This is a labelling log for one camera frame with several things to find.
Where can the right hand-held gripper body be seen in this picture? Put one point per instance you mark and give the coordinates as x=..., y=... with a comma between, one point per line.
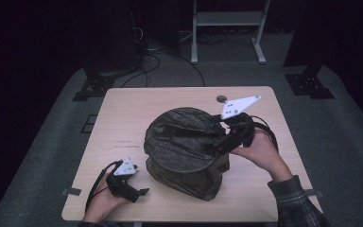
x=242, y=129

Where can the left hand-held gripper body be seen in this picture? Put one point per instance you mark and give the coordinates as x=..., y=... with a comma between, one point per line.
x=119, y=186

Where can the green plastic bin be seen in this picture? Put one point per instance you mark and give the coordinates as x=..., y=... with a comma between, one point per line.
x=170, y=181

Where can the black plastic trash bag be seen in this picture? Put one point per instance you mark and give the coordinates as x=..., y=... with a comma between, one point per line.
x=176, y=142

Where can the person's right hand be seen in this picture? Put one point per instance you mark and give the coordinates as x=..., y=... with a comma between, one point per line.
x=264, y=154

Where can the grey round table grommet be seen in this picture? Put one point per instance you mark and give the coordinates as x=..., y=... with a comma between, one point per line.
x=221, y=99

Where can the grey tape tab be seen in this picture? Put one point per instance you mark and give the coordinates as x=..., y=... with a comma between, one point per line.
x=72, y=191
x=316, y=193

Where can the black square floor outlet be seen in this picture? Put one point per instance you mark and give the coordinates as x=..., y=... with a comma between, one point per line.
x=89, y=124

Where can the black stand base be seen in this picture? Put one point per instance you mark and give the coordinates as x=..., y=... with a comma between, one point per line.
x=308, y=85
x=96, y=85

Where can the dark equipment cabinet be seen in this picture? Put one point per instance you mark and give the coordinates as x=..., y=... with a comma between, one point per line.
x=160, y=22

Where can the white metal stand frame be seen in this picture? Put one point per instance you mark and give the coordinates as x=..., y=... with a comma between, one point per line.
x=227, y=18

